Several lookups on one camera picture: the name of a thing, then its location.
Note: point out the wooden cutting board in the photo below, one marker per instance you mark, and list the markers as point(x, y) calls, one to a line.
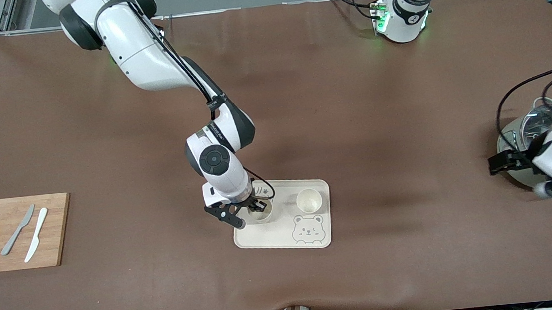
point(57, 229)

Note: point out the glass pot lid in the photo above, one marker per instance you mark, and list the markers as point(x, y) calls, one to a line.
point(540, 122)

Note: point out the cream bear print tray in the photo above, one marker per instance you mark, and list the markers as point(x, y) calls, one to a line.
point(283, 234)

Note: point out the grey-green electric cooking pot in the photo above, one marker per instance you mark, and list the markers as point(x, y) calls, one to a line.
point(509, 137)

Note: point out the white IKEA cup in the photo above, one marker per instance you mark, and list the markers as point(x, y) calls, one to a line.
point(264, 217)
point(309, 201)

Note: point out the grey plastic knife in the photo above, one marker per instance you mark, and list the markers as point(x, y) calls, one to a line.
point(18, 230)

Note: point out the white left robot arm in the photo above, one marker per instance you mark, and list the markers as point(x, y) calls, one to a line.
point(401, 19)

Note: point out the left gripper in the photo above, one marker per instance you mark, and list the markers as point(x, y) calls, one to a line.
point(520, 157)

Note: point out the white plastic knife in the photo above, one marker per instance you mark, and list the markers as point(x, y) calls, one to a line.
point(37, 236)

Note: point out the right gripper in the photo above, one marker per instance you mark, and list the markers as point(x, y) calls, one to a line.
point(254, 203)

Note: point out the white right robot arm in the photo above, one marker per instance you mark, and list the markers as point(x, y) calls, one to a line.
point(142, 52)

